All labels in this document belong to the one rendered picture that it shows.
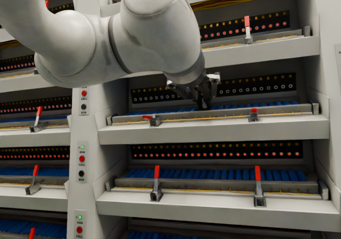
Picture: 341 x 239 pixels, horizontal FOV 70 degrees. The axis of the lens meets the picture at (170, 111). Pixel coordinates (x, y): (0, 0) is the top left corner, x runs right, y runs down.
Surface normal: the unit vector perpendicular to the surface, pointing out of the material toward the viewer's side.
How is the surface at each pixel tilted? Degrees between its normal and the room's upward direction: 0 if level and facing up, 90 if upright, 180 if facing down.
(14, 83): 111
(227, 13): 90
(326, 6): 90
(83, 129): 90
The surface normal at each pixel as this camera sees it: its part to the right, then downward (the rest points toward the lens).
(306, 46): -0.29, 0.22
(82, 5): -0.31, -0.14
